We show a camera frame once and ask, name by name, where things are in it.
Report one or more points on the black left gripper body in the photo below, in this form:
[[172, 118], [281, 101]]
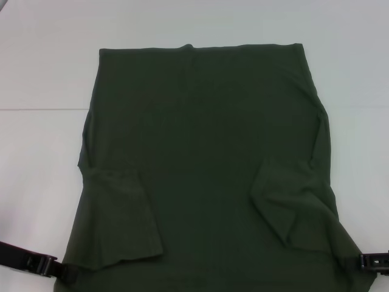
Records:
[[21, 255]]

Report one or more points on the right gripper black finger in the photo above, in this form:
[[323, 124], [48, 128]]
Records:
[[362, 262]]

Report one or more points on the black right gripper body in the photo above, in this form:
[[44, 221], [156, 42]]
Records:
[[378, 261]]

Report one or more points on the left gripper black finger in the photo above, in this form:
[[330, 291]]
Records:
[[65, 270]]

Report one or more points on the dark green shirt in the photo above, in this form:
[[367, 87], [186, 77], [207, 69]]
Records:
[[197, 152]]

